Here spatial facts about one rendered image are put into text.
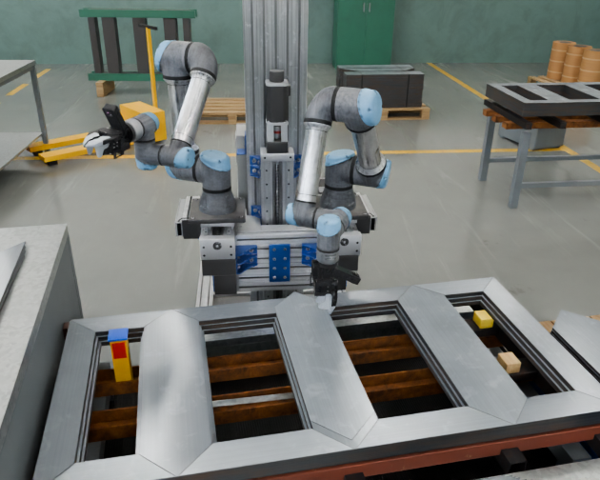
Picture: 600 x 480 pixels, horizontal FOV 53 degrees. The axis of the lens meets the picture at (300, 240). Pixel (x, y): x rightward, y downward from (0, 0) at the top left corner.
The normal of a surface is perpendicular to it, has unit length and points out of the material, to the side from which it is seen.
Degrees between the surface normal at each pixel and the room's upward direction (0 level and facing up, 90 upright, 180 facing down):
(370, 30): 90
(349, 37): 90
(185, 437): 0
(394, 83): 90
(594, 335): 0
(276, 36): 90
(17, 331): 0
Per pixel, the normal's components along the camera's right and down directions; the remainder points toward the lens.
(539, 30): 0.09, 0.44
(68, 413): 0.01, -0.90
